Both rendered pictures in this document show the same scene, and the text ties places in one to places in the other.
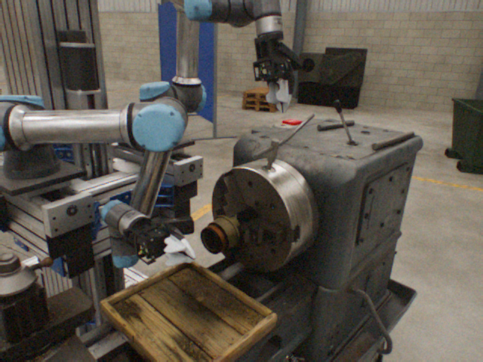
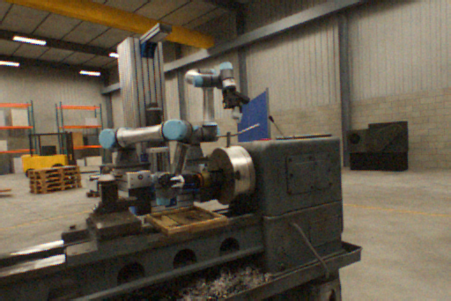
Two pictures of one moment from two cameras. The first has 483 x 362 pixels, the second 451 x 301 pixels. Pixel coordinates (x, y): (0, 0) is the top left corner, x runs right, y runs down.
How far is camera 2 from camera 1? 87 cm
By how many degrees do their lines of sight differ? 25
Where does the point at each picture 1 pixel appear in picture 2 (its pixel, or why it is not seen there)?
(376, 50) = (417, 121)
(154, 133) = (171, 130)
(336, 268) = (269, 201)
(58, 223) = (133, 181)
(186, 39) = (206, 102)
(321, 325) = (269, 242)
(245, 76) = not seen: hidden behind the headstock
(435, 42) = not seen: outside the picture
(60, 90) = not seen: hidden behind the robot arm
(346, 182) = (265, 149)
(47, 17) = (142, 99)
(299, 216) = (239, 166)
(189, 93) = (209, 129)
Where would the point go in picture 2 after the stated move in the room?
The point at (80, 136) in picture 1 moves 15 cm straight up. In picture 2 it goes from (143, 136) to (141, 110)
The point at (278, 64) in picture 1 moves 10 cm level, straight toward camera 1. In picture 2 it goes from (232, 99) to (225, 97)
